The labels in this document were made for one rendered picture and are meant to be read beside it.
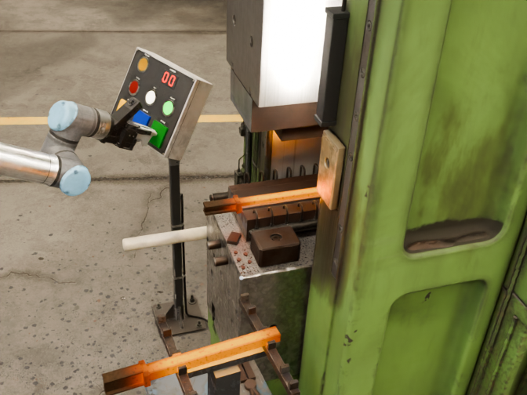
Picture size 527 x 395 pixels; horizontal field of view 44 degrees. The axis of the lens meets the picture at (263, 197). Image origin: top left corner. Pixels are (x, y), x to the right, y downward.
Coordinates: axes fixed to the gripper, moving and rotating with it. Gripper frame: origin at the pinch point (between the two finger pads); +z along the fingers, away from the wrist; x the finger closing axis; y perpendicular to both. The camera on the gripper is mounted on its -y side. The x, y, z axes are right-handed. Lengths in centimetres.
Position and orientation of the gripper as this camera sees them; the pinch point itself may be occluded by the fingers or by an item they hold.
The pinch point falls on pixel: (154, 131)
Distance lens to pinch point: 221.2
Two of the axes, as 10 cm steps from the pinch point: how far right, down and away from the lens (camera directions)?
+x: 6.8, 4.4, -5.9
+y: -4.1, 8.9, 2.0
